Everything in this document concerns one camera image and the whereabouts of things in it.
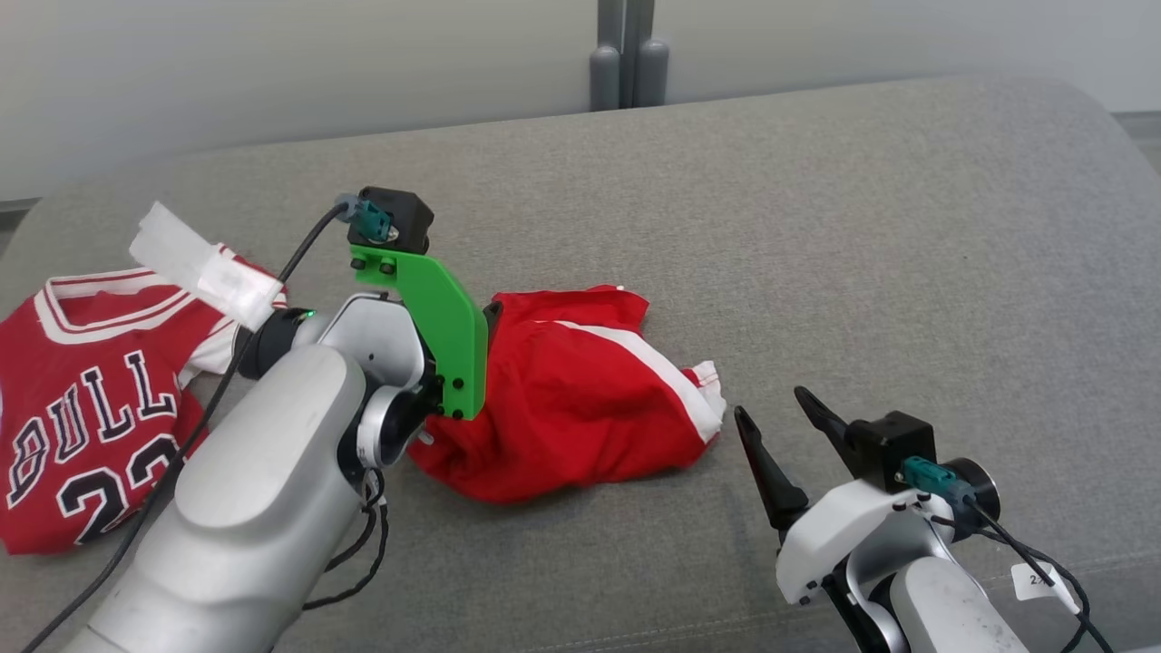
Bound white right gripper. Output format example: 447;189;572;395
733;387;955;606

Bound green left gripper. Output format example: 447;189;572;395
349;245;505;423

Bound red shorts white stripe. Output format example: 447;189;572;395
406;285;728;505

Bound red Bulls jersey white sleeves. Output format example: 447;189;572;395
0;247;289;556

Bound black left camera cable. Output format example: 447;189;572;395
18;192;394;653

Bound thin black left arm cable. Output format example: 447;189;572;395
304;467;391;610

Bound white right cable tag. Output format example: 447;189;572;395
1011;562;1082;604

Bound white cable tag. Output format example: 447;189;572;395
1011;562;1082;604
129;201;284;329

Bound white left cable tag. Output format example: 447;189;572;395
129;201;284;329

